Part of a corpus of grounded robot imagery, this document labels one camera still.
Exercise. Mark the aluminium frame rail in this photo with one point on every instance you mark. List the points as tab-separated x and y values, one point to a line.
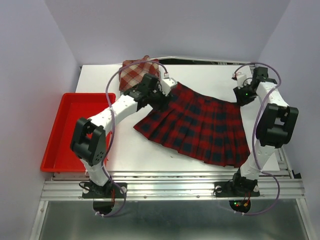
164	186

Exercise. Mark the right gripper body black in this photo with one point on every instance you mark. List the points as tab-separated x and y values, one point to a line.
244	95

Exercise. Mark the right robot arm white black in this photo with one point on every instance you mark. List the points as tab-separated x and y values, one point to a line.
273	127

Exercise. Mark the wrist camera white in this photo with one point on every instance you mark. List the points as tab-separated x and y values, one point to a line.
241	79
167	84

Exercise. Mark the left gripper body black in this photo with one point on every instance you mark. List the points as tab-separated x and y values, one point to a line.
158	100

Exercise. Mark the red cream plaid skirt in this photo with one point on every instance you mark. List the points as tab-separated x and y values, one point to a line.
133	75

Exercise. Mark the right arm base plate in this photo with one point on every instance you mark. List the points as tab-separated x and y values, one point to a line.
226	189

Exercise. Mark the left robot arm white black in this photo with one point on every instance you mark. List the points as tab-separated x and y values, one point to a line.
89	140

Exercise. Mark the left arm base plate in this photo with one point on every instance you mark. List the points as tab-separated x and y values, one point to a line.
120	190

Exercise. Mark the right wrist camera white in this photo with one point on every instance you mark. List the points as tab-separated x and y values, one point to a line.
241	79

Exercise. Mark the red navy plaid skirt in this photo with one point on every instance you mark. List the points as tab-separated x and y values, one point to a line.
199	126

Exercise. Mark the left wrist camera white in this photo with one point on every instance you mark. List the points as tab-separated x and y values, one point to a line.
167	84

